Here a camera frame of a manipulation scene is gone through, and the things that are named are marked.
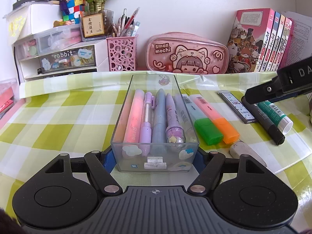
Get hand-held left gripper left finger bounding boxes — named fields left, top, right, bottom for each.
left=36, top=149, right=123, bottom=195

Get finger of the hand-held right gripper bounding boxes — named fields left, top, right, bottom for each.
left=245, top=78, right=284, bottom=105

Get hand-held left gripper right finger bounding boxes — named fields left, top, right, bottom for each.
left=188, top=149, right=271, bottom=195

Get pencil lead case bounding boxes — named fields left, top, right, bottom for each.
left=218, top=90, right=258, bottom=124

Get green white glue stick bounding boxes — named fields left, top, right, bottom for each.
left=257, top=100, right=293, bottom=134

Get black marker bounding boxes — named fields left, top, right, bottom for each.
left=241, top=96, right=285, bottom=146

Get green capped highlighter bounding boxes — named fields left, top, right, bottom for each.
left=182, top=94, right=224, bottom=146

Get orange capped highlighter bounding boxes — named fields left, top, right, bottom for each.
left=190, top=95, right=241, bottom=144

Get grey eraser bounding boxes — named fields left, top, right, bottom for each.
left=229, top=141, right=268, bottom=168

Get pink highlighter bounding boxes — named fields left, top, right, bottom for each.
left=123, top=89, right=146, bottom=144

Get purple cartoon pen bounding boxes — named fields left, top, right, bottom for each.
left=165, top=93, right=187, bottom=144

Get purple mechanical pencil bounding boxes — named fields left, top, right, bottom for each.
left=139, top=91, right=157, bottom=156

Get light blue pen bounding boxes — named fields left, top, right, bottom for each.
left=151, top=88, right=171, bottom=144

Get clear plastic box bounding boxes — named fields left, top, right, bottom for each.
left=110, top=74, right=200, bottom=173

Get grey pink spine book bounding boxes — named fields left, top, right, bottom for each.
left=277, top=17, right=293, bottom=70

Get cream spine book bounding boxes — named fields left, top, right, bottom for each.
left=269, top=13, right=286, bottom=71

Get stack of printed papers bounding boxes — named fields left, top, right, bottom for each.
left=284, top=11, right=312, bottom=65

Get blue spine book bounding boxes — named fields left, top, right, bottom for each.
left=264, top=11, right=281, bottom=72

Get green checkered tablecloth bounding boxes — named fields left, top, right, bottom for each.
left=0, top=71, right=312, bottom=215

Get pink cartoon pencil case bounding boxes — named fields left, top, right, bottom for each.
left=146, top=32, right=230, bottom=75

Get pink mesh pen holder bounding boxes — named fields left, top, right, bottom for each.
left=106, top=35, right=139, bottom=72

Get white drawer organizer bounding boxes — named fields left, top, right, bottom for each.
left=13, top=27, right=112, bottom=80

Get pink red packet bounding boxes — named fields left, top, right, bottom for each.
left=0, top=79, right=19, bottom=119

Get assorted pens bundle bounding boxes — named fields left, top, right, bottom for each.
left=112, top=7, right=141, bottom=38

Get lucky bamboo in glass vase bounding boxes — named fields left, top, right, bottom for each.
left=79, top=0, right=125, bottom=42

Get small colourful figurines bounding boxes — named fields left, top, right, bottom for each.
left=53, top=18, right=81, bottom=29

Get white storage box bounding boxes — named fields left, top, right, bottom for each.
left=3, top=1, right=81, bottom=45

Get colourful puzzle cube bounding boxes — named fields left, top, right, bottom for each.
left=62, top=0, right=90, bottom=25

